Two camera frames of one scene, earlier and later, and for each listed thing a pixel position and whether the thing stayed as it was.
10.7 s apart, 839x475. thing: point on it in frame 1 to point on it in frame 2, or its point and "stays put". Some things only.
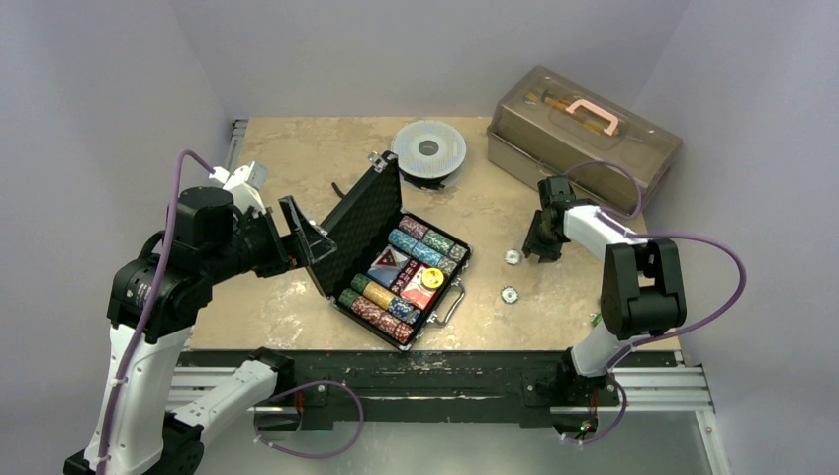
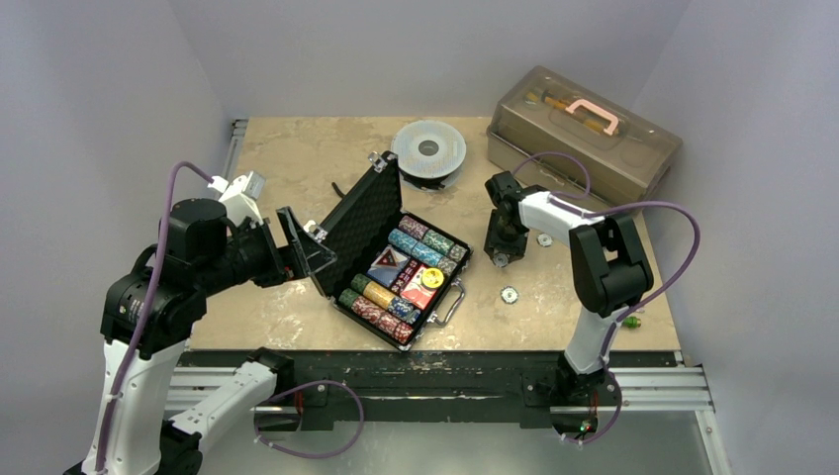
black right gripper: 543,227 to 500,241
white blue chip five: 509,294 stays put
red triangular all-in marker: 391,257 stays put
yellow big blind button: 432,277 stays put
